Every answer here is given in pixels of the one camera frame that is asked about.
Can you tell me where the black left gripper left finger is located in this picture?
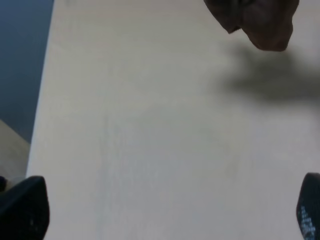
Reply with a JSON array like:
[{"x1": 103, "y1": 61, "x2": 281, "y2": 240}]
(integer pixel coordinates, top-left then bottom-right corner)
[{"x1": 0, "y1": 175, "x2": 50, "y2": 240}]

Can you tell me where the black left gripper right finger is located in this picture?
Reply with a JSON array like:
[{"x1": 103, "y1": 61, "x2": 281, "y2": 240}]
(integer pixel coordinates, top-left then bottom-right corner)
[{"x1": 296, "y1": 172, "x2": 320, "y2": 240}]

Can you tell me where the brown cloth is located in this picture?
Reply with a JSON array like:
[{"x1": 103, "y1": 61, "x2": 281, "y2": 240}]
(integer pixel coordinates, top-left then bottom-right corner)
[{"x1": 204, "y1": 0, "x2": 300, "y2": 52}]

